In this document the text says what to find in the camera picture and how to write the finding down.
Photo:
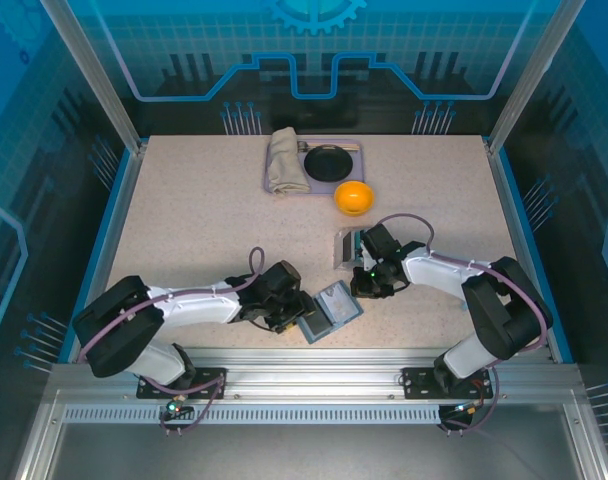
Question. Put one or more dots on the blue card holder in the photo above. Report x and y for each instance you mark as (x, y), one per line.
(358, 312)

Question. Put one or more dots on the black card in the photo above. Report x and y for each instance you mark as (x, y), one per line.
(319, 328)

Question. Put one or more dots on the white grey numbered card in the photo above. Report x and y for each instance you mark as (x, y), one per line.
(336, 305)

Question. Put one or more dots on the teal striped box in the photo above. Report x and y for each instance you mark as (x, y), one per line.
(341, 250)

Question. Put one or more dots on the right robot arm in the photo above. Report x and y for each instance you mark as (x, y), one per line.
(434, 275)

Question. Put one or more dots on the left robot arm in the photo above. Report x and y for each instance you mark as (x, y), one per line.
(199, 305)

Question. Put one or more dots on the teal card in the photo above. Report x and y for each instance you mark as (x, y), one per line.
(357, 241)

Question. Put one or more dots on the pale blue plastic piece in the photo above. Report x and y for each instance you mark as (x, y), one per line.
(461, 303)

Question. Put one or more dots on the yellow bowl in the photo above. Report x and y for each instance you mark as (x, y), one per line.
(354, 198)

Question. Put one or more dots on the lavender tray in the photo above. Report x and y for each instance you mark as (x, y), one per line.
(321, 186)

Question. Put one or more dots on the black round plate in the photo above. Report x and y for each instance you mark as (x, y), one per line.
(328, 163)

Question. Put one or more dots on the small LED circuit board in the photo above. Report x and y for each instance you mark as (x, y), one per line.
(469, 407)
(176, 407)

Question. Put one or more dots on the wooden chopstick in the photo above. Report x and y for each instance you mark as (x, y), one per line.
(351, 146)

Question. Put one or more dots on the beige folded cloth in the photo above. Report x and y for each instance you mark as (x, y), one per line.
(284, 160)

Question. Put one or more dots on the metal spoon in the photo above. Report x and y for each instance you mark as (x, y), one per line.
(302, 145)

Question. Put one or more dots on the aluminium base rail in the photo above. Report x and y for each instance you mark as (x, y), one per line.
(314, 375)

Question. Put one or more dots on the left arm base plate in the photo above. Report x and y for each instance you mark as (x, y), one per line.
(209, 382)

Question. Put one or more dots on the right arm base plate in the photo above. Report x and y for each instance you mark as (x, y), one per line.
(419, 382)

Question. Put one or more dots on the aluminium side rail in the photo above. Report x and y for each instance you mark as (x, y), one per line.
(110, 250)
(515, 225)

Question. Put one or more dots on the aluminium corner post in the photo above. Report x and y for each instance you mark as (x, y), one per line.
(104, 85)
(525, 85)

